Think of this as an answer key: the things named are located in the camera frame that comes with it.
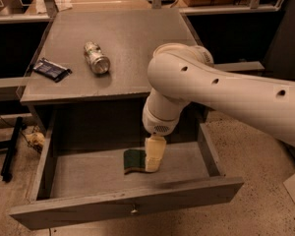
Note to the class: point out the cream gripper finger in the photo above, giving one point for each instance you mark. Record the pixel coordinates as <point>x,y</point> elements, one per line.
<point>155,148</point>

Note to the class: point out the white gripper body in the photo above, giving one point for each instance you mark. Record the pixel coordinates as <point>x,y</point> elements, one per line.
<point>154,123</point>

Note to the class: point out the green yellow sponge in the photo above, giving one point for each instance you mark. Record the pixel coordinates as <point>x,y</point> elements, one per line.
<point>134,161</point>

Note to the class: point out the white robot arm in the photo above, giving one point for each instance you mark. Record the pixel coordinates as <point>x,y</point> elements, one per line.
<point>180,74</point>

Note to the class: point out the grey open top drawer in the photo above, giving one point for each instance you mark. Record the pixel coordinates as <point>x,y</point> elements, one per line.
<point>73,187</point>

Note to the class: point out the white paper bowl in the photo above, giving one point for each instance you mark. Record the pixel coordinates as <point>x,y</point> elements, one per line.
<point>168,47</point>

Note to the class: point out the crushed silver soda can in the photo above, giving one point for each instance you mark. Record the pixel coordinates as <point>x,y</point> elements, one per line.
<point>97,61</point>

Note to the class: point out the grey wooden cabinet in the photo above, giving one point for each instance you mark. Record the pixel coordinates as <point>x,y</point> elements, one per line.
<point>89,112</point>

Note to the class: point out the crumpled beige object on floor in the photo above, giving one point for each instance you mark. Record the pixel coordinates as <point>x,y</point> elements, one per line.
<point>36,139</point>

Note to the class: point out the dark blue snack packet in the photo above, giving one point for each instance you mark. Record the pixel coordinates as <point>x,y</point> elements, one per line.
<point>51,70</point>

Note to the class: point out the black pole on floor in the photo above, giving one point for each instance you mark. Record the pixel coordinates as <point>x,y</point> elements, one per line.
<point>5,172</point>

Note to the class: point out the grey side rail left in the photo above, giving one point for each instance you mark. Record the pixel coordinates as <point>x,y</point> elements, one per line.
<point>12,88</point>

